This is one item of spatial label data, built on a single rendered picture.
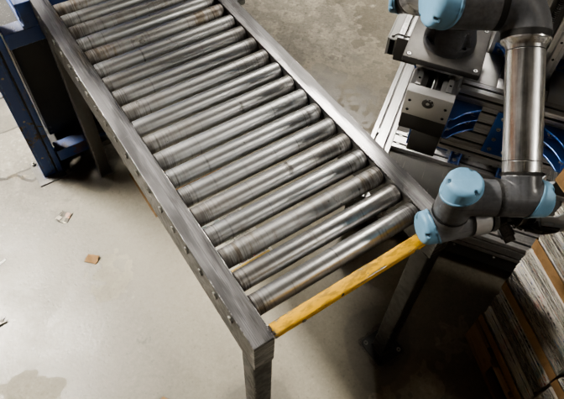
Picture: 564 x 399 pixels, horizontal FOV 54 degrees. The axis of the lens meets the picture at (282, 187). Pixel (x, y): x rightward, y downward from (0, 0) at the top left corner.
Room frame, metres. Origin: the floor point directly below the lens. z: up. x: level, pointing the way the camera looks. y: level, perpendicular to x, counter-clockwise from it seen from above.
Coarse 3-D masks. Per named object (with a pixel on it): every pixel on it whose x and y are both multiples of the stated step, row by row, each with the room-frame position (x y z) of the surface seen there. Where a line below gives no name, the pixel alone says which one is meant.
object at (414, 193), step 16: (224, 0) 1.51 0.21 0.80; (240, 16) 1.43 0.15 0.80; (256, 32) 1.36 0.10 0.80; (272, 48) 1.29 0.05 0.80; (288, 64) 1.22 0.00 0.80; (304, 80) 1.16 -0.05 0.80; (320, 96) 1.10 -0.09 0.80; (336, 112) 1.04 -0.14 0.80; (352, 128) 0.99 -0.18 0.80; (352, 144) 0.94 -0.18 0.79; (368, 144) 0.93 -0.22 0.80; (368, 160) 0.89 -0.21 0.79; (384, 160) 0.88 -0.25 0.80; (384, 176) 0.84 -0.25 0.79; (400, 176) 0.83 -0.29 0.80; (400, 192) 0.79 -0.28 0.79; (416, 192) 0.79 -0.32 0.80; (432, 256) 0.68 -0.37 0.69
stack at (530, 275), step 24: (552, 240) 0.74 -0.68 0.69; (528, 264) 0.75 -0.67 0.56; (552, 264) 0.70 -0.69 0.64; (528, 288) 0.70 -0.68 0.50; (552, 288) 0.65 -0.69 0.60; (504, 312) 0.71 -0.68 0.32; (528, 312) 0.66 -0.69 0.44; (552, 312) 0.61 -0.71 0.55; (480, 336) 0.72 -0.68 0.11; (504, 336) 0.67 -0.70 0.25; (552, 336) 0.57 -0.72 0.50; (480, 360) 0.67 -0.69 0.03; (504, 360) 0.62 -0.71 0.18; (528, 360) 0.57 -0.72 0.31; (552, 360) 0.53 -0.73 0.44; (504, 384) 0.56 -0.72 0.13; (528, 384) 0.52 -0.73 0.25
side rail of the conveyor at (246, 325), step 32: (32, 0) 1.47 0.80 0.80; (64, 32) 1.32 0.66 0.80; (64, 64) 1.28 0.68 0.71; (96, 96) 1.06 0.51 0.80; (128, 128) 0.95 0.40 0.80; (128, 160) 0.88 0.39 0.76; (160, 192) 0.75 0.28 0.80; (192, 224) 0.67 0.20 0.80; (192, 256) 0.59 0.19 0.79; (224, 288) 0.52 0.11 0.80; (224, 320) 0.49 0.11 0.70; (256, 320) 0.45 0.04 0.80; (256, 352) 0.39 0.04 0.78
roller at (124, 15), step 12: (156, 0) 1.50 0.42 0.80; (168, 0) 1.51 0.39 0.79; (180, 0) 1.53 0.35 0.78; (120, 12) 1.43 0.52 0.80; (132, 12) 1.44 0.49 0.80; (144, 12) 1.45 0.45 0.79; (84, 24) 1.36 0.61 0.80; (96, 24) 1.37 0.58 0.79; (108, 24) 1.38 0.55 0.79; (84, 36) 1.34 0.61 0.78
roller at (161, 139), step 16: (288, 80) 1.16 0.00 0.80; (240, 96) 1.09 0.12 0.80; (256, 96) 1.09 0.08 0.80; (272, 96) 1.11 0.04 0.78; (208, 112) 1.02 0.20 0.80; (224, 112) 1.03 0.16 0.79; (240, 112) 1.05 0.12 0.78; (176, 128) 0.96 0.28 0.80; (192, 128) 0.97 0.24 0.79; (208, 128) 0.99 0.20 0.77; (160, 144) 0.91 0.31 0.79
